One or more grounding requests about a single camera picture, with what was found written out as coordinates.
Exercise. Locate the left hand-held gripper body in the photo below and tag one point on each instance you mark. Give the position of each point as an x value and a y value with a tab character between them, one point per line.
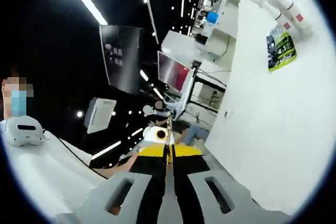
153	136

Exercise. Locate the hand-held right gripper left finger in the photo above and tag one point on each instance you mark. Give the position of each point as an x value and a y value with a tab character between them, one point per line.
149	182

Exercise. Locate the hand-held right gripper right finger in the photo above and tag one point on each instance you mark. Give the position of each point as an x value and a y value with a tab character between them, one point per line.
189	190

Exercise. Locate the red label skincare bottle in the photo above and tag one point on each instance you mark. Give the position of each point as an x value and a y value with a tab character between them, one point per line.
291	31
302	23

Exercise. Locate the person's blue jeans leg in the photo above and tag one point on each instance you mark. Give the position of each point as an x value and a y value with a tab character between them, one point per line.
195	133

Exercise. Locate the white ceiling air conditioner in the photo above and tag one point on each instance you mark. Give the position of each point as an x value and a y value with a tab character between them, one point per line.
101	115

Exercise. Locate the red screen monitor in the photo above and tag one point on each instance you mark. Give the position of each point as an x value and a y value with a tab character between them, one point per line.
173	72

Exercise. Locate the small clear packet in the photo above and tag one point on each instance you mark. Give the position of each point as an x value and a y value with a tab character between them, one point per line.
226	115

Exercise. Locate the black hanging display panel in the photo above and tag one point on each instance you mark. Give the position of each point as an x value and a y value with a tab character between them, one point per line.
120	56

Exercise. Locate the person's white shirt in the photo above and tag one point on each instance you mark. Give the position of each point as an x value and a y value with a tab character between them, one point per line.
39	176

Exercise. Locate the white VR headset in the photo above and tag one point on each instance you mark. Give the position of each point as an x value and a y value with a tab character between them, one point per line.
23	132

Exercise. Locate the blue bin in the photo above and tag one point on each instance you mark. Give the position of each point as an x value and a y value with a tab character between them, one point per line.
212	17

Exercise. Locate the long white counter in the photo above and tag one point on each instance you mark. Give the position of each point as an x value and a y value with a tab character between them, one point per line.
232	11

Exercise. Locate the green black sachet packet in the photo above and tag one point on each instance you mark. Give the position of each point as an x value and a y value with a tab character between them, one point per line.
284	48

